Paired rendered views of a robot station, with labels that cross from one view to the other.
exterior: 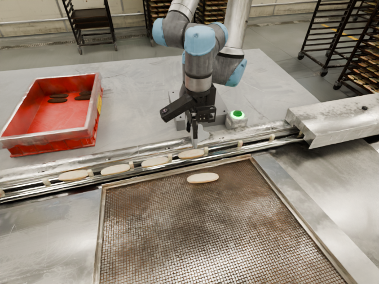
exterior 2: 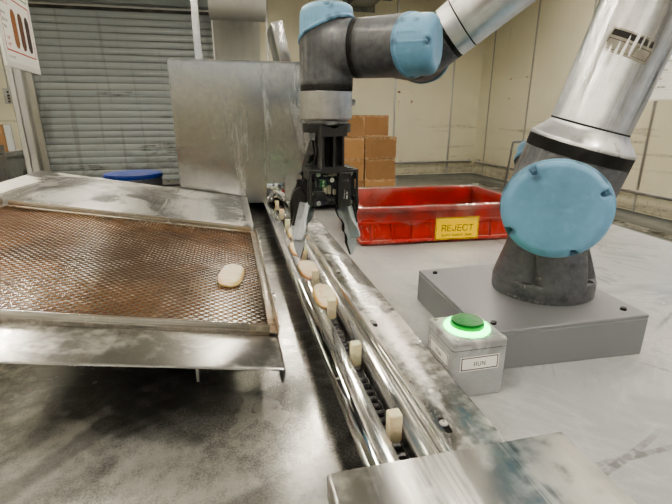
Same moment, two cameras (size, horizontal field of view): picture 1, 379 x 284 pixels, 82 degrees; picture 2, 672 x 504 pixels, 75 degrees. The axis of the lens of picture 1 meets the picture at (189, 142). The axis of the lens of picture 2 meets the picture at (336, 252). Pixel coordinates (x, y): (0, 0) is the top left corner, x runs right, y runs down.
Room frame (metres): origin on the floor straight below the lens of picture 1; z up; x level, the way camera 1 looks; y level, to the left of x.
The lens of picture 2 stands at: (0.60, -0.69, 1.15)
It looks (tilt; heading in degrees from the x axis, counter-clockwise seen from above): 17 degrees down; 92
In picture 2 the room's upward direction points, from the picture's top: straight up
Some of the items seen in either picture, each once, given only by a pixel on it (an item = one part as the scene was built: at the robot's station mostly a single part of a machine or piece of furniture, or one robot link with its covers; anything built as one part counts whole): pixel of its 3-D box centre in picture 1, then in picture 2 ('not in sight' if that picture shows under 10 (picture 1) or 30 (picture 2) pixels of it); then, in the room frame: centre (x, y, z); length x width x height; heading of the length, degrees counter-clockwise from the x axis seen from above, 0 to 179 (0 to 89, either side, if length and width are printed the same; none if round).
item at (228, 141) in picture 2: not in sight; (243, 125); (-0.24, 2.89, 1.06); 4.40 x 0.55 x 0.48; 105
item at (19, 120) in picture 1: (61, 108); (424, 210); (0.82, 0.59, 0.87); 0.49 x 0.34 x 0.10; 12
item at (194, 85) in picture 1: (197, 79); (328, 108); (0.57, -0.02, 1.15); 0.08 x 0.08 x 0.05
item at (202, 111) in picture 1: (199, 103); (327, 165); (0.57, -0.03, 1.07); 0.09 x 0.08 x 0.12; 105
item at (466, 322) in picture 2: (237, 114); (466, 325); (0.75, -0.20, 0.90); 0.04 x 0.04 x 0.02
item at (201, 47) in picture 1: (199, 52); (328, 49); (0.57, -0.03, 1.23); 0.09 x 0.08 x 0.11; 157
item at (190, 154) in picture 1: (191, 153); (324, 293); (0.56, -0.01, 0.86); 0.10 x 0.04 x 0.01; 103
